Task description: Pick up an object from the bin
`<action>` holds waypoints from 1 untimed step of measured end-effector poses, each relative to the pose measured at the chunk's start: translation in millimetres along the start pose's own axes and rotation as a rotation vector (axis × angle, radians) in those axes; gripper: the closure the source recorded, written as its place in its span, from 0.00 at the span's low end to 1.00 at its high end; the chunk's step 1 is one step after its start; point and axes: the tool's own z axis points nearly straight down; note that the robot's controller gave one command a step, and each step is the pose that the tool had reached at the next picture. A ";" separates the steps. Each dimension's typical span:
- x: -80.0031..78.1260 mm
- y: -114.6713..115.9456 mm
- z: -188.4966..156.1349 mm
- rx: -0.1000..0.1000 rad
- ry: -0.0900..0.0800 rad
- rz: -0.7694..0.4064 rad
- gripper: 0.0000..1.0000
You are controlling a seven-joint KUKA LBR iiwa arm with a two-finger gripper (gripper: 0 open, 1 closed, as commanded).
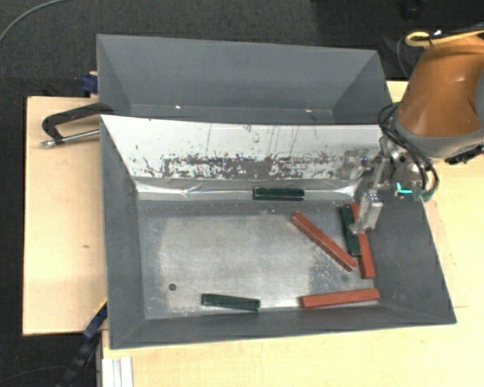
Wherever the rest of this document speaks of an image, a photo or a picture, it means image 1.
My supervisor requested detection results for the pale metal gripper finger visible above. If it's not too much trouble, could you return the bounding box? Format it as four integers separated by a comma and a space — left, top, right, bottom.
365, 193, 385, 232
348, 194, 373, 235

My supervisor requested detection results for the dark green flat block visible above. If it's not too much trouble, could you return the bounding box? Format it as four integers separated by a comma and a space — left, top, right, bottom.
252, 186, 307, 202
338, 204, 362, 258
201, 293, 262, 312

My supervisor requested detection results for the red-brown flat block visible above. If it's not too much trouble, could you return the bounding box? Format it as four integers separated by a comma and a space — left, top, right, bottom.
290, 210, 359, 273
349, 202, 378, 281
298, 288, 382, 310

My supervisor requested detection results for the grey metal bin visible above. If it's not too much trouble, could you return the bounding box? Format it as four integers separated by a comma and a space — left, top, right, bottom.
95, 33, 458, 351

